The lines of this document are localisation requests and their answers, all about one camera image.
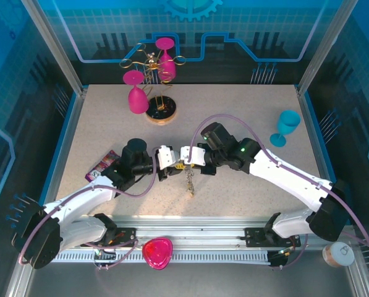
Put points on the pink plastic goblet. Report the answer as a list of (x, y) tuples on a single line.
[(138, 99), (166, 66)]

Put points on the pink heart-shaped container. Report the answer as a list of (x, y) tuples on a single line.
[(157, 252)]

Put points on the blue plastic goblet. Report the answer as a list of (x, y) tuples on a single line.
[(287, 122)]

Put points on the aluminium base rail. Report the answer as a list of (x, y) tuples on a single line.
[(202, 226)]

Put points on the aluminium frame post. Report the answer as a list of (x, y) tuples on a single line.
[(323, 49), (57, 49)]

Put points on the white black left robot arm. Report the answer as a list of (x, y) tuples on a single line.
[(79, 201)]

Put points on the purple snack packet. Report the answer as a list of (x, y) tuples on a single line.
[(102, 164)]

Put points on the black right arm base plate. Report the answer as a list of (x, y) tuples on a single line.
[(255, 236)]

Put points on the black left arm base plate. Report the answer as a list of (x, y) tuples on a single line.
[(125, 236)]

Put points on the aluminium side rail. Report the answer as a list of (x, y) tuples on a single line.
[(324, 154), (65, 145)]

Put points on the metal key holder with rings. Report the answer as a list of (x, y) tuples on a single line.
[(190, 185)]

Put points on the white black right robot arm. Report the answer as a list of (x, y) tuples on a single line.
[(289, 173)]

